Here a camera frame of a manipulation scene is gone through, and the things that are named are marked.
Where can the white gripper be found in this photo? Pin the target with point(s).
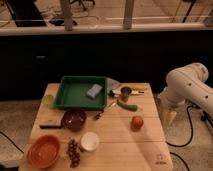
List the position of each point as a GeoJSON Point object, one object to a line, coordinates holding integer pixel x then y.
{"type": "Point", "coordinates": [168, 116]}

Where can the red apple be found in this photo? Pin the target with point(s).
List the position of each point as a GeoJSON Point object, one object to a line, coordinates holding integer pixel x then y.
{"type": "Point", "coordinates": [136, 123]}

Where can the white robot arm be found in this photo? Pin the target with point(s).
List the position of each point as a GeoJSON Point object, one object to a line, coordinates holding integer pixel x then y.
{"type": "Point", "coordinates": [188, 83]}

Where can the metal cup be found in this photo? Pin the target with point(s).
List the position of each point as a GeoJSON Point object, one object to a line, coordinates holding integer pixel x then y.
{"type": "Point", "coordinates": [125, 93]}

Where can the white paper cup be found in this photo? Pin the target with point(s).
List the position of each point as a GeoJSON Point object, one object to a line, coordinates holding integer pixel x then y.
{"type": "Point", "coordinates": [89, 141]}

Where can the small yellow-green cup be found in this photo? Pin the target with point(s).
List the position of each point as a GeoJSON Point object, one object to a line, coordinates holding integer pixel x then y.
{"type": "Point", "coordinates": [48, 100]}

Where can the green cucumber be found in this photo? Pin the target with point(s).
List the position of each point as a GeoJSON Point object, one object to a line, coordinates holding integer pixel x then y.
{"type": "Point", "coordinates": [127, 106]}

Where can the yellow pen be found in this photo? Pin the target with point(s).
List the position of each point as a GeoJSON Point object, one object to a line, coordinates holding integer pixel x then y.
{"type": "Point", "coordinates": [138, 88]}

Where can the white marker pen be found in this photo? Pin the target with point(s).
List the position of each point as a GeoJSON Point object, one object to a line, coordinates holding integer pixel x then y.
{"type": "Point", "coordinates": [131, 93]}

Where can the grey cloth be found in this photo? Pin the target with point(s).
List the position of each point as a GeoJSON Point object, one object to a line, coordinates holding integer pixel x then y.
{"type": "Point", "coordinates": [112, 84]}

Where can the blue-grey sponge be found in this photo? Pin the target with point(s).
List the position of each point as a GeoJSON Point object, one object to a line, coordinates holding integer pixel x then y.
{"type": "Point", "coordinates": [94, 91]}

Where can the dark maroon bowl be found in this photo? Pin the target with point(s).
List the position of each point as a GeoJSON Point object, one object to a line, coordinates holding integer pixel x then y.
{"type": "Point", "coordinates": [74, 119]}

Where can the green plastic tray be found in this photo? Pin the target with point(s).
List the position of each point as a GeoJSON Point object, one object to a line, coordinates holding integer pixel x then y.
{"type": "Point", "coordinates": [72, 93]}

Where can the bunch of dark grapes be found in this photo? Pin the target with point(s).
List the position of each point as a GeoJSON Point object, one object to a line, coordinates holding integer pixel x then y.
{"type": "Point", "coordinates": [73, 153]}

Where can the orange bowl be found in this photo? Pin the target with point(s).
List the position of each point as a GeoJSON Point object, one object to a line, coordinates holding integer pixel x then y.
{"type": "Point", "coordinates": [44, 152]}

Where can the dark-handled screwdriver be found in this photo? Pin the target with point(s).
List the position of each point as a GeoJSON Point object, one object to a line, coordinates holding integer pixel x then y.
{"type": "Point", "coordinates": [99, 114]}

